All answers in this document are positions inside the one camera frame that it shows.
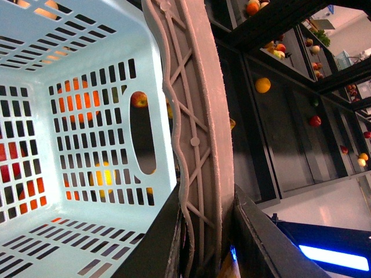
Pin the grey basket handle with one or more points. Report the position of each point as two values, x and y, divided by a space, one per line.
201 135

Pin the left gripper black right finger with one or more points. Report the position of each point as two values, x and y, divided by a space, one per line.
262 250

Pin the red yellow apple centre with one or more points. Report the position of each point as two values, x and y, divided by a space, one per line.
139 100

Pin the light blue shopping basket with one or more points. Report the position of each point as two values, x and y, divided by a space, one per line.
77 198

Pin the large orange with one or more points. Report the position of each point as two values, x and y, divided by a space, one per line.
75 104

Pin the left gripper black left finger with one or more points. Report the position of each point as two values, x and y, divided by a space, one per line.
158 253

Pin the black metal fruit shelf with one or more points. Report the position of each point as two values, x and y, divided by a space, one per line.
281 145

